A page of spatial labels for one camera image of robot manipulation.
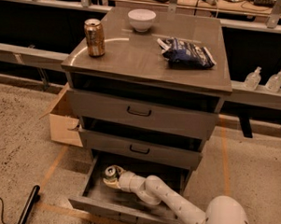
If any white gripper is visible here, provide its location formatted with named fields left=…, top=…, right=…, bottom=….
left=104, top=165, right=136, bottom=192

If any green soda can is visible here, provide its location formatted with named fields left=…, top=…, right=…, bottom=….
left=103, top=166, right=119, bottom=183

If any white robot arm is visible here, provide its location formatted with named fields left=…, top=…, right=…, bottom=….
left=103, top=165, right=249, bottom=224

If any grey open bottom drawer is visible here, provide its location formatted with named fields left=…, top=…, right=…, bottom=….
left=68, top=151, right=190, bottom=224

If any grey middle drawer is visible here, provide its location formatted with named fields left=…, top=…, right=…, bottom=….
left=78, top=129, right=202, bottom=169

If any grey drawer cabinet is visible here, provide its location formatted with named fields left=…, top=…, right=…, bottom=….
left=55, top=4, right=236, bottom=184

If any grey top drawer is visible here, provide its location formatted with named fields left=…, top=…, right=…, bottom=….
left=66, top=90, right=217, bottom=139

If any orange soda can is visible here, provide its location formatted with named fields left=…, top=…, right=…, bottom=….
left=84, top=19, right=105, bottom=57

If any cardboard box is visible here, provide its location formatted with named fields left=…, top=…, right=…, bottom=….
left=40, top=84, right=82, bottom=147

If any black rod on floor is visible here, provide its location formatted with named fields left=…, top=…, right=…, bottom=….
left=17, top=185, right=40, bottom=224

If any blue chip bag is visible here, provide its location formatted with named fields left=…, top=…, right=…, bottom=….
left=157, top=37, right=217, bottom=70

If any white bowl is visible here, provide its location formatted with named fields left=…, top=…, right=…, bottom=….
left=128, top=9, right=156, bottom=32

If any clear sanitizer bottle left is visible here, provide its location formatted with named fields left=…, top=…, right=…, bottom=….
left=244, top=66, right=261, bottom=91

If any clear sanitizer bottle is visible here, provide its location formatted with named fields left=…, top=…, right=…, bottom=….
left=265, top=70, right=281, bottom=92
left=244, top=66, right=261, bottom=91

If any clear sanitizer bottle right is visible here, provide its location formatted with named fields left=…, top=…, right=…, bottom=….
left=265, top=70, right=281, bottom=92

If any wooden background table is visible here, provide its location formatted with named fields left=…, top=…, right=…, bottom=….
left=88, top=0, right=281, bottom=18

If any metal rail shelf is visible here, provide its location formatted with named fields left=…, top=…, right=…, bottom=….
left=0, top=41, right=281, bottom=112

